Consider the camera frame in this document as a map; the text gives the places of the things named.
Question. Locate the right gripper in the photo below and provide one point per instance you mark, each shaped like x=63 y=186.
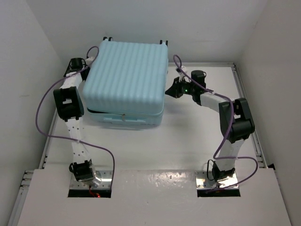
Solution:
x=175 y=91

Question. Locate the light blue suitcase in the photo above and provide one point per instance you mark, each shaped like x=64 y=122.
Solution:
x=126 y=83

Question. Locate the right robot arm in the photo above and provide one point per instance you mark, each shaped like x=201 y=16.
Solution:
x=236 y=121

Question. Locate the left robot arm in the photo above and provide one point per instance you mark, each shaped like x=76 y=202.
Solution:
x=70 y=109

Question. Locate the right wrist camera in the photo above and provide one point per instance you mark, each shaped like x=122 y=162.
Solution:
x=182 y=71

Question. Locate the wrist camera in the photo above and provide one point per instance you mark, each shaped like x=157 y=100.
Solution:
x=90 y=60
x=182 y=71

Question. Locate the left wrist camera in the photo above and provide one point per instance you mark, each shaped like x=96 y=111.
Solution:
x=90 y=60

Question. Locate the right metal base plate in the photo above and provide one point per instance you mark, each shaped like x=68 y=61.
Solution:
x=205 y=181

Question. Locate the metal base plate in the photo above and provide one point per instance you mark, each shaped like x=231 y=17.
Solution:
x=205 y=181
x=101 y=181

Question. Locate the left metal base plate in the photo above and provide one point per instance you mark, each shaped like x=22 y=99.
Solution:
x=101 y=181

